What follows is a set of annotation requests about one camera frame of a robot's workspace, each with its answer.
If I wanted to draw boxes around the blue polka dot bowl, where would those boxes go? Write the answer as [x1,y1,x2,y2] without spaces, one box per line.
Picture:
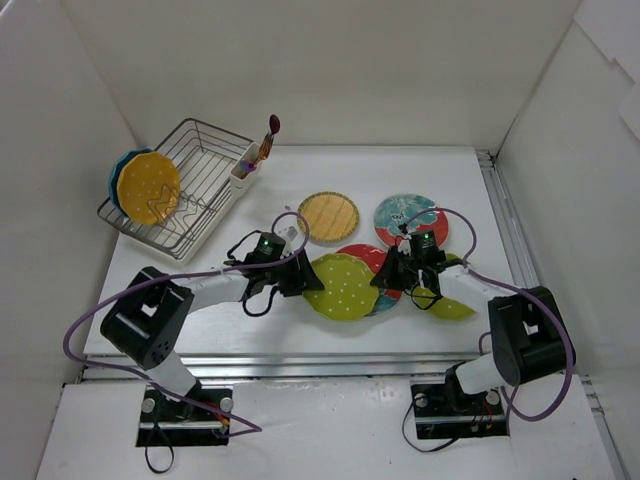
[108,147,152,213]

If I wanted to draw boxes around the red plate with teal flower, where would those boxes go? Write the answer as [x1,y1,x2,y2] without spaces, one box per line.
[338,243,402,317]

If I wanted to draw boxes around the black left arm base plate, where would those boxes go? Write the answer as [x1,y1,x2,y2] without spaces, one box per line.
[136,386,234,475]

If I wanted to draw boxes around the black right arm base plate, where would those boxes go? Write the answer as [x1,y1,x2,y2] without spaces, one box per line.
[401,364,510,454]

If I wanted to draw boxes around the green polka dot bowl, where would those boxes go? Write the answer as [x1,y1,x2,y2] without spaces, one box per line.
[414,252,479,322]
[303,253,379,322]

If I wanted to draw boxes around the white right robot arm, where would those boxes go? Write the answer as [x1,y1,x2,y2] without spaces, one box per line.
[371,231,575,412]

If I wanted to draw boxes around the aluminium rail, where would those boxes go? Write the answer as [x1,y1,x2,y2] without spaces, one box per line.
[474,148,631,480]
[82,352,481,384]

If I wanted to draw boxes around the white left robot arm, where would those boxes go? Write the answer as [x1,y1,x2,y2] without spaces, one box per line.
[100,232,324,420]

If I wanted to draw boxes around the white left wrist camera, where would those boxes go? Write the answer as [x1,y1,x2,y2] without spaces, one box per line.
[276,225,300,252]

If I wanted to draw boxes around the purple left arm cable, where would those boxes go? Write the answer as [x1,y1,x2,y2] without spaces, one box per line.
[62,209,311,436]

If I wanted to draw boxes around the yellow polka dot bowl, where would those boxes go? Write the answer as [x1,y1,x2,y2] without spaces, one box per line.
[116,151,181,225]

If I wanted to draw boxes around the woven bamboo pattern plate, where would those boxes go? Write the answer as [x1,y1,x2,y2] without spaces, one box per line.
[297,191,360,245]

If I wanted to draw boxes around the white cutlery holder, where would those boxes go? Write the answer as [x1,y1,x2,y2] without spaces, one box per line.
[229,143,260,197]

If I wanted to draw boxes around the metal wire dish rack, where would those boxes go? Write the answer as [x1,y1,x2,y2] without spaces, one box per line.
[97,118,259,264]

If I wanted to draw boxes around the aluminium right side rail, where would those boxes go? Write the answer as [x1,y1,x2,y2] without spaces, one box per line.
[474,148,631,480]

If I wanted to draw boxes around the aluminium front rail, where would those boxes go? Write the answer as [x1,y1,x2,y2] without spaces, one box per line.
[82,352,481,384]

